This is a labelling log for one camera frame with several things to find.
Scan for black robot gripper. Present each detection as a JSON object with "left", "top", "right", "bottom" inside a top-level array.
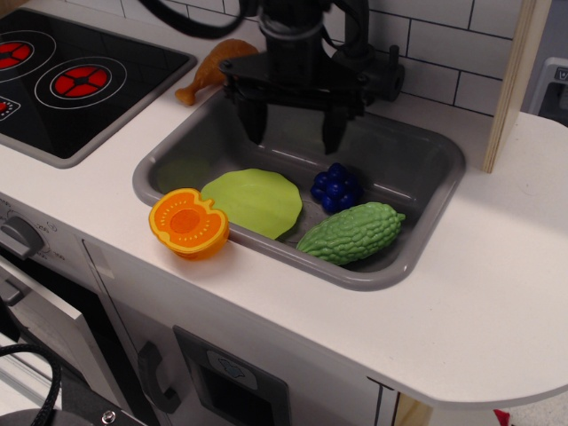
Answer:
[{"left": 219, "top": 26, "right": 366, "bottom": 154}]

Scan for grey dishwasher panel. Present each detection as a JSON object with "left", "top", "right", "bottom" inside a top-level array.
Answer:
[{"left": 173, "top": 326, "right": 292, "bottom": 425}]

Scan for orange toy pumpkin half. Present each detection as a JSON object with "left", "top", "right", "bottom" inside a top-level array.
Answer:
[{"left": 149, "top": 188, "right": 229, "bottom": 260}]

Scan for blue toy blueberries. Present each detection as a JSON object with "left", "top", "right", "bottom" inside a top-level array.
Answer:
[{"left": 310, "top": 162, "right": 364, "bottom": 214}]

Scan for black braided cable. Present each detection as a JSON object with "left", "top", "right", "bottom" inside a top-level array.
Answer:
[{"left": 0, "top": 342, "right": 63, "bottom": 422}]

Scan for grey toy sink basin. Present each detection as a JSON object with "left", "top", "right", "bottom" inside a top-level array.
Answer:
[{"left": 132, "top": 93, "right": 465, "bottom": 291}]

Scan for brown toy chicken drumstick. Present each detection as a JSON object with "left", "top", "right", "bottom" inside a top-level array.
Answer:
[{"left": 175, "top": 39, "right": 259, "bottom": 106}]

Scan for light wooden side post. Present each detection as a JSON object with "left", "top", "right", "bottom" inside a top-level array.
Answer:
[{"left": 481, "top": 0, "right": 552, "bottom": 174}]

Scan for grey appliance in background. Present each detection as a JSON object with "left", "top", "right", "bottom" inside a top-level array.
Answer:
[{"left": 528, "top": 57, "right": 567, "bottom": 127}]

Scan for black toy stove top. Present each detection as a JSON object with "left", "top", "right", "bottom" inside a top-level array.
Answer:
[{"left": 1, "top": 9, "right": 197, "bottom": 169}]

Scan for grey cabinet door handle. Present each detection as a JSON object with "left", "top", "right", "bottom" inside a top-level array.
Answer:
[{"left": 138, "top": 341, "right": 181, "bottom": 414}]

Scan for light green plastic plate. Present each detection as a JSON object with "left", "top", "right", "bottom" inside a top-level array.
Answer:
[{"left": 201, "top": 169, "right": 303, "bottom": 240}]

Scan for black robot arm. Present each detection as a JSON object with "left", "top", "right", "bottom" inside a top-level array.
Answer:
[{"left": 143, "top": 1, "right": 365, "bottom": 154}]

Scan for grey oven door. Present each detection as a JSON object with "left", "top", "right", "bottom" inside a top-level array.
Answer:
[{"left": 1, "top": 258, "right": 126, "bottom": 408}]

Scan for grey oven knob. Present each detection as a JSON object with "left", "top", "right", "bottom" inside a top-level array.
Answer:
[{"left": 1, "top": 217, "right": 45, "bottom": 260}]

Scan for black toy faucet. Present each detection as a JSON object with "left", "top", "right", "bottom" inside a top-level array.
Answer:
[{"left": 332, "top": 0, "right": 405, "bottom": 106}]

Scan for green toy bitter melon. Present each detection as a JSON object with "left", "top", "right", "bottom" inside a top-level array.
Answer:
[{"left": 296, "top": 202, "right": 406, "bottom": 265}]

